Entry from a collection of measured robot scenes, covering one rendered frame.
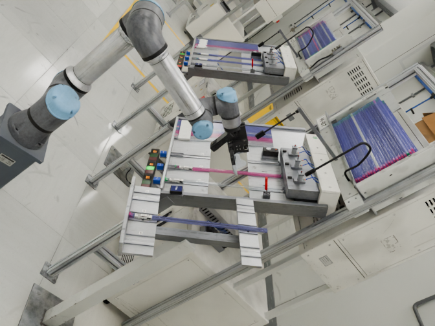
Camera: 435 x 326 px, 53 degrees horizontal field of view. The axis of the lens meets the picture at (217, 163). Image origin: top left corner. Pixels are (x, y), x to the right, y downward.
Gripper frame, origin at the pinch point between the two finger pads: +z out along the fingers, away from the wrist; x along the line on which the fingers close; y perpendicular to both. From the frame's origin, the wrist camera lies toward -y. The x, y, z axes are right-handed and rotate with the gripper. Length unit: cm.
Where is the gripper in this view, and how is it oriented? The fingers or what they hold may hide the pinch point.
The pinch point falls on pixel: (234, 167)
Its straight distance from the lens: 186.9
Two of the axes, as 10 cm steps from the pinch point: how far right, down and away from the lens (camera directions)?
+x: 0.2, -5.4, 8.4
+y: 9.8, -1.4, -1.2
